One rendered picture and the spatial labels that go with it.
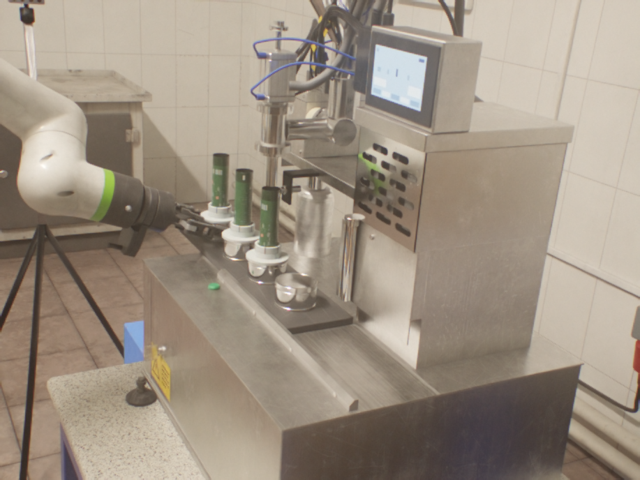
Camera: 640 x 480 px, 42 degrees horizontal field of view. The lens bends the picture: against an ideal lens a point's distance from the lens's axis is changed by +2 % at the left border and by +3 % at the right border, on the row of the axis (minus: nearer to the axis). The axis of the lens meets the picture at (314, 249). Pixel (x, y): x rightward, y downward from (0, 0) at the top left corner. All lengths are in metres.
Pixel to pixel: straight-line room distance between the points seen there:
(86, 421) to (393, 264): 0.67
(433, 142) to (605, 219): 1.80
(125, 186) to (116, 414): 0.41
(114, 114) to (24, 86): 2.73
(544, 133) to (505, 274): 0.20
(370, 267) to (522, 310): 0.23
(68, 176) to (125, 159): 2.84
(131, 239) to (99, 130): 2.71
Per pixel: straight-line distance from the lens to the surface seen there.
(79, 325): 3.58
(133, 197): 1.44
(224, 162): 1.50
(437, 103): 1.01
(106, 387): 1.62
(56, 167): 1.40
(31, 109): 1.46
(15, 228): 4.23
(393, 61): 1.09
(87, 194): 1.41
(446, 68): 1.01
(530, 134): 1.12
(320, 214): 1.48
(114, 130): 4.19
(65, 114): 1.48
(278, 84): 1.26
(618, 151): 2.74
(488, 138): 1.08
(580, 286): 2.89
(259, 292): 1.32
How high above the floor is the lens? 1.57
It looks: 21 degrees down
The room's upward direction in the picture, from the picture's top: 4 degrees clockwise
